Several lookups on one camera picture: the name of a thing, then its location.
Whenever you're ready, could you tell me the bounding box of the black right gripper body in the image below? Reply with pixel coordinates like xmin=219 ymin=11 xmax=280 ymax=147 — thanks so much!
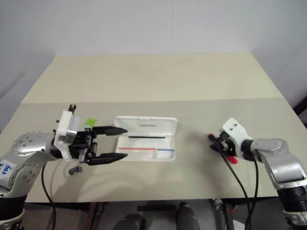
xmin=218 ymin=131 xmax=237 ymax=157

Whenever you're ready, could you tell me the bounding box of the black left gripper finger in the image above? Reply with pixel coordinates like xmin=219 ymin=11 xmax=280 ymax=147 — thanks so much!
xmin=86 ymin=153 xmax=128 ymax=166
xmin=92 ymin=126 xmax=128 ymax=138

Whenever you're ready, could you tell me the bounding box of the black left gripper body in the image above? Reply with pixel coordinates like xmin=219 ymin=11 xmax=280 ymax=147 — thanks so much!
xmin=69 ymin=127 xmax=98 ymax=164

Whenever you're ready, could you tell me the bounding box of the white open pencil case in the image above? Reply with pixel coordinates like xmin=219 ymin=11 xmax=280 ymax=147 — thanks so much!
xmin=113 ymin=115 xmax=178 ymax=163

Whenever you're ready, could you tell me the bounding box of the dark rounded shape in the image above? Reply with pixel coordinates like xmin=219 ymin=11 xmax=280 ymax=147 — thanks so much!
xmin=114 ymin=212 xmax=147 ymax=230
xmin=176 ymin=202 xmax=201 ymax=230

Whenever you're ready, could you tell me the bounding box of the white handwritten label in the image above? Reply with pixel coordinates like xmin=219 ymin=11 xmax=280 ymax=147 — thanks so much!
xmin=0 ymin=161 xmax=14 ymax=184

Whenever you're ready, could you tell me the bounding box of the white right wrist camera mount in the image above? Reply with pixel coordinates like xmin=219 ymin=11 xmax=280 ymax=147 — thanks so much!
xmin=222 ymin=117 xmax=254 ymax=159

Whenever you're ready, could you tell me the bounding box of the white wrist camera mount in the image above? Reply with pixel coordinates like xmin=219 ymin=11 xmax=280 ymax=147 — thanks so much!
xmin=222 ymin=117 xmax=254 ymax=159
xmin=52 ymin=104 xmax=81 ymax=161

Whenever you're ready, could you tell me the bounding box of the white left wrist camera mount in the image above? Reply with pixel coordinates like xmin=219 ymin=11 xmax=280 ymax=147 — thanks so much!
xmin=52 ymin=104 xmax=81 ymax=161

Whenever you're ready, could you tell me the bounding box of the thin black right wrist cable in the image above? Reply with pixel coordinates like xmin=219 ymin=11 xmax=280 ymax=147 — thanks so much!
xmin=221 ymin=153 xmax=251 ymax=230

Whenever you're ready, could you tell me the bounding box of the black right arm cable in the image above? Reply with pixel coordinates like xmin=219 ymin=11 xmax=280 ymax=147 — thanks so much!
xmin=244 ymin=159 xmax=260 ymax=230

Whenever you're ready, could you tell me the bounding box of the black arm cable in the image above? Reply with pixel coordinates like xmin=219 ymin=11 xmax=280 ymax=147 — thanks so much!
xmin=41 ymin=161 xmax=58 ymax=230
xmin=244 ymin=159 xmax=260 ymax=230

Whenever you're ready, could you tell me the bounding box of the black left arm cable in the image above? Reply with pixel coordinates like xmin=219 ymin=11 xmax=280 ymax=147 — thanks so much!
xmin=41 ymin=161 xmax=58 ymax=230

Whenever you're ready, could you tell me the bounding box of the metal table frame leg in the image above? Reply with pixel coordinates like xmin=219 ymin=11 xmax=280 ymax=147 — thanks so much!
xmin=212 ymin=198 xmax=232 ymax=230

